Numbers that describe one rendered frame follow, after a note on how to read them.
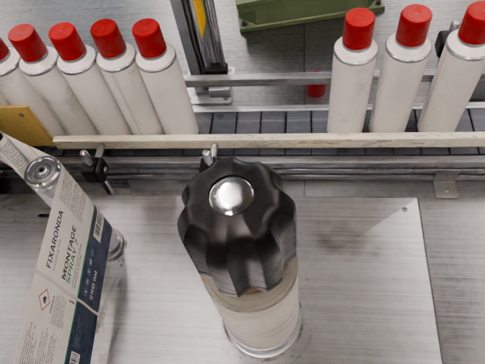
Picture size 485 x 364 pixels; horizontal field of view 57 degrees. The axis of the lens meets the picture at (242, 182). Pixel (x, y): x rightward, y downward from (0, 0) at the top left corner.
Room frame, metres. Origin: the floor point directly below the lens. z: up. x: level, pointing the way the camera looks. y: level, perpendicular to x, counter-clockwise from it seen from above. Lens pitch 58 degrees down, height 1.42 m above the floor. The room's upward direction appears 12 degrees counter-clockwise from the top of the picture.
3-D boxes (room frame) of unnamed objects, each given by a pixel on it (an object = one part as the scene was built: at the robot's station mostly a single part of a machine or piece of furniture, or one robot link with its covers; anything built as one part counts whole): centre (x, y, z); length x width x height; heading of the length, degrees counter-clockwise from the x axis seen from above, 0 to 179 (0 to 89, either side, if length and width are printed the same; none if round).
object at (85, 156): (0.41, 0.20, 0.89); 0.06 x 0.03 x 0.12; 166
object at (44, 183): (0.28, 0.20, 0.97); 0.05 x 0.05 x 0.19
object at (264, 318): (0.15, 0.01, 1.03); 0.09 x 0.09 x 0.30
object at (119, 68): (0.46, 0.13, 0.98); 0.05 x 0.05 x 0.20
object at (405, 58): (0.38, -0.22, 0.98); 0.05 x 0.05 x 0.20
